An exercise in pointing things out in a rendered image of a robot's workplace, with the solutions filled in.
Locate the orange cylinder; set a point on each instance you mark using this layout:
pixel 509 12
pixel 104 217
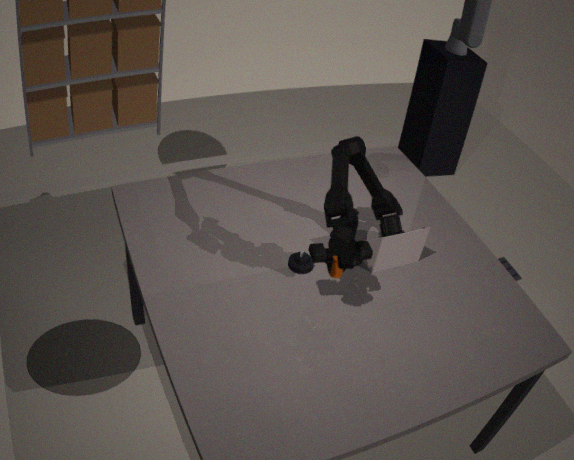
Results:
pixel 336 271

